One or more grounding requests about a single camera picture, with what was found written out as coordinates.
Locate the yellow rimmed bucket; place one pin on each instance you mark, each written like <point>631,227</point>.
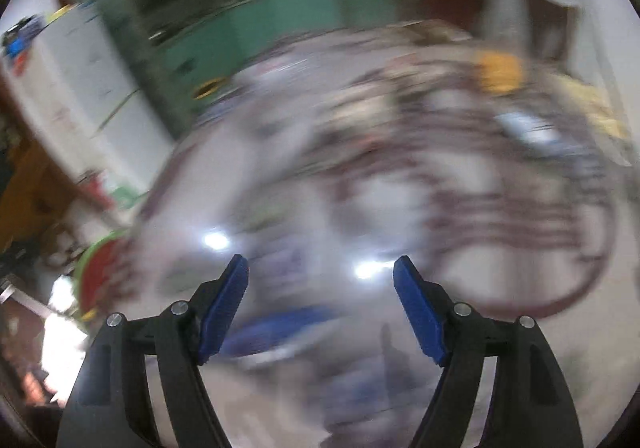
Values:
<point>207,87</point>

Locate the teal kitchen cabinets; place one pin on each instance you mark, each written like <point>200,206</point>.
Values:
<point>280,25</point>

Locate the yellow packet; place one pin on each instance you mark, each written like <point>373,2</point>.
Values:
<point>500,71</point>

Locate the green bottle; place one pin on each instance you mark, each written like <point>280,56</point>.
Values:
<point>124,195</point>

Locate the pile of things on refrigerator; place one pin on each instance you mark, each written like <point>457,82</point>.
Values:
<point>22,40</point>

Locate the white refrigerator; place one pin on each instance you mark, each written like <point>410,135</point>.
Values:
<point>85,82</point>

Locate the green red bin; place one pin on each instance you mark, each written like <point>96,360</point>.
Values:
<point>97,273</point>

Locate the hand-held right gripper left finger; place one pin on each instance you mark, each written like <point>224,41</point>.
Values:
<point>222,308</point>

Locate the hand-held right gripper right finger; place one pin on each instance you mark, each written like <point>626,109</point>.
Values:
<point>420,308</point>

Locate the red bottle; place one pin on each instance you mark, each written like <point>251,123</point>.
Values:
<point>95,188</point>

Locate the blue plastic packet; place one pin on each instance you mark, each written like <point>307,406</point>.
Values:
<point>282,330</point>

